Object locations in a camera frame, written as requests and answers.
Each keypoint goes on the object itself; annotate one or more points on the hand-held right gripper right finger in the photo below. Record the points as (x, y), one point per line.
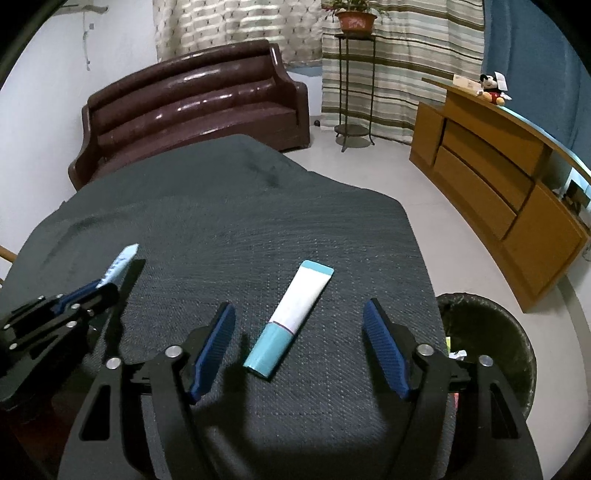
(385, 355)

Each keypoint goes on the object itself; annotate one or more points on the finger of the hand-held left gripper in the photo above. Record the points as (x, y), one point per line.
(99, 300)
(78, 293)

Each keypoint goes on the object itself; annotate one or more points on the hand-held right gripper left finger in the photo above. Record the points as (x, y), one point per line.
(214, 350)

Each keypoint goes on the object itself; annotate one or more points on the light blue wrapper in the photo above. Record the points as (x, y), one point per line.
(121, 263)

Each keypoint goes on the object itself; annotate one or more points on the white and teal tube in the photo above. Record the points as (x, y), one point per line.
(295, 304)

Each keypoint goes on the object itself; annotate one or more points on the black trash bin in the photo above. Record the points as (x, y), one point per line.
(498, 332)

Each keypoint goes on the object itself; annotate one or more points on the dark grey table cloth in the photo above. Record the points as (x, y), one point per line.
(231, 221)

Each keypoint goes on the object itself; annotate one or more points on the wooden cabinet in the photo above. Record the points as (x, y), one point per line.
(485, 184)

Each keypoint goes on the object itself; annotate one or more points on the brown leather sofa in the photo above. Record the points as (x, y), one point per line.
(184, 110)

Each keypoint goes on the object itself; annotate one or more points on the black metal plant stand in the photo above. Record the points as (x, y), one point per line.
(344, 92)

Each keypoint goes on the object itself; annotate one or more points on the small cardboard box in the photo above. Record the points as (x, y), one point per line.
(465, 82)

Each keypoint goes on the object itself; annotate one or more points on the mouse plush toy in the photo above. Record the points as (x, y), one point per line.
(491, 90)

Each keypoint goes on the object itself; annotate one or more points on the striped curtain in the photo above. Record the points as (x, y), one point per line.
(415, 60)

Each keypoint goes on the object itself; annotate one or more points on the beige patterned curtain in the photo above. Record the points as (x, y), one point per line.
(231, 23)

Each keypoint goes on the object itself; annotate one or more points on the blue curtain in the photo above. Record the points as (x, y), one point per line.
(531, 60)

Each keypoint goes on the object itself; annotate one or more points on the potted plant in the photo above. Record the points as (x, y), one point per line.
(355, 21)

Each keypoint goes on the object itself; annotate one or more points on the wooden chair rail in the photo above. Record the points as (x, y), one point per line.
(7, 254)

